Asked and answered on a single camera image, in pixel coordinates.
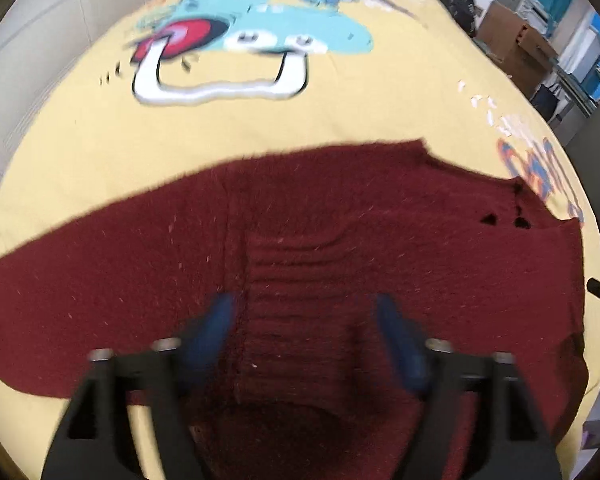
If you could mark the black backpack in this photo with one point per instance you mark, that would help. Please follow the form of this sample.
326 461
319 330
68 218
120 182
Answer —
455 0

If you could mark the black hanging bag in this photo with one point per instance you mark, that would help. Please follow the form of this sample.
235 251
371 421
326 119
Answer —
545 100

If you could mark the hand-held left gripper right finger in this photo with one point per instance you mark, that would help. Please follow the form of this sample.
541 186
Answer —
400 340

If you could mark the wooden drawer cabinet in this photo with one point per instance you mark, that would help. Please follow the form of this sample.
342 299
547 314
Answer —
510 35

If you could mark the dark red knitted sweater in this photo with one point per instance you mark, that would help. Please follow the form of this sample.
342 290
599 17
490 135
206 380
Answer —
305 210

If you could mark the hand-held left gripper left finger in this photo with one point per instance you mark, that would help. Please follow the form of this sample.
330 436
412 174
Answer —
215 325

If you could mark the yellow dinosaur printed blanket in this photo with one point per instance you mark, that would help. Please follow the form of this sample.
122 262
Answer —
330 110

